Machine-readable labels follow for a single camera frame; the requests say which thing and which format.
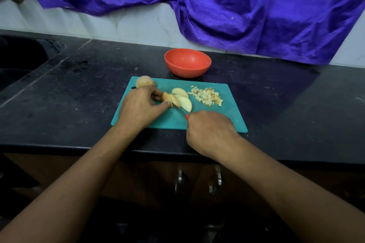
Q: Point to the person's right hand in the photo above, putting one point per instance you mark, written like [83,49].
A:
[210,133]

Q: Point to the person's left hand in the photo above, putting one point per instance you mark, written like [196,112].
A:
[138,109]

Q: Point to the brown potato half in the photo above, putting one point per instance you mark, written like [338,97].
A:
[145,81]

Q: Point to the teal plastic cutting board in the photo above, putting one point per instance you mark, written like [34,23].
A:
[234,117]

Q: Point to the whole brown potato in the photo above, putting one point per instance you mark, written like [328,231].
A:
[167,98]

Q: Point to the pile of diced apple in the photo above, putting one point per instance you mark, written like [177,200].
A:
[206,96]

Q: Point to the orange bowl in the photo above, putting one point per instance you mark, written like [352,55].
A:
[187,62]

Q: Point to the person's left forearm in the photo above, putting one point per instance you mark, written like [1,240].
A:
[57,194]

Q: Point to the person's right forearm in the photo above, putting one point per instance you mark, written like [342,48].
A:
[296,194]

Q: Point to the dark kitchen sink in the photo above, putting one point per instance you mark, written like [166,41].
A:
[23,60]

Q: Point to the purple cloth curtain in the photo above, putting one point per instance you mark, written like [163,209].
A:
[256,1]

